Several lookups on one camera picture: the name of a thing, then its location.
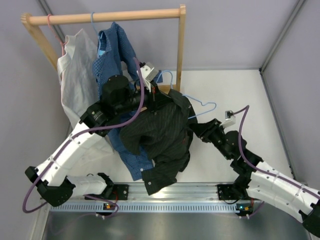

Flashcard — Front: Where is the white shirt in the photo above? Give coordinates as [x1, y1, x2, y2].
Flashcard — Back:
[56, 28, 116, 173]

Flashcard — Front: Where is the white slotted cable duct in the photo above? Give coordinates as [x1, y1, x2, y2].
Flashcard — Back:
[51, 201, 252, 214]

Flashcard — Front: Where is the wooden clothes rack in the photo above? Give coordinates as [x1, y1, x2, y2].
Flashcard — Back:
[20, 4, 187, 91]

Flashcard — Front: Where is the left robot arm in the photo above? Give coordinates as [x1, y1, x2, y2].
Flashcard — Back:
[25, 75, 173, 207]

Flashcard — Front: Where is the pink wire hanger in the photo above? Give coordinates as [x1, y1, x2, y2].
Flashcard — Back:
[46, 13, 67, 56]

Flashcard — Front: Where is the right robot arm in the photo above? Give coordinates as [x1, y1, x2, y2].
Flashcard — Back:
[191, 119, 320, 237]

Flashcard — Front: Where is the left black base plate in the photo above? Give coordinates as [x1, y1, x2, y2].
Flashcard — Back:
[84, 183, 129, 201]

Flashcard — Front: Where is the blue hanger holding shirt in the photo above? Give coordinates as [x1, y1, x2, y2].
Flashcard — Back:
[90, 12, 104, 58]

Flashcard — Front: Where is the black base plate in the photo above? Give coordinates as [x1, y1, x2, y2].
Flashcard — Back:
[217, 182, 251, 201]
[84, 183, 129, 201]

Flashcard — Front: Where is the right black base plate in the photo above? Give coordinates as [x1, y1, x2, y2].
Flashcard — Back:
[217, 182, 251, 201]

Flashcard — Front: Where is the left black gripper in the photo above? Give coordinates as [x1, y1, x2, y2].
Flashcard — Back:
[115, 79, 174, 116]

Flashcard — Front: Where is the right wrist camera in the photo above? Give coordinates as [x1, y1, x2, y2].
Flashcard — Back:
[221, 110, 236, 128]

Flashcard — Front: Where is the light blue hanger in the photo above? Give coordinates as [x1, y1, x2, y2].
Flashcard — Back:
[154, 70, 217, 120]

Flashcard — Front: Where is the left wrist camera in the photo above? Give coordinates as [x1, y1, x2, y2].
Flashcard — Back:
[139, 62, 159, 93]

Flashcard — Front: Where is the blue checked shirt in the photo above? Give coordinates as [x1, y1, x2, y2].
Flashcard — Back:
[92, 22, 154, 181]

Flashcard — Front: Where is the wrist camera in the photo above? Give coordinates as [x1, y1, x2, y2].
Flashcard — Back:
[221, 110, 236, 128]
[139, 62, 159, 93]

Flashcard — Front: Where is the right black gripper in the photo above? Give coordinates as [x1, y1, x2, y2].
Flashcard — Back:
[189, 118, 232, 161]

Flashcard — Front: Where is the black pinstriped shirt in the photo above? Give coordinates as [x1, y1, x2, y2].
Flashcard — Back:
[119, 89, 198, 195]

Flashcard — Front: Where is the aluminium mounting rail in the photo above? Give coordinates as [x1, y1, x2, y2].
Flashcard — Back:
[39, 181, 253, 202]

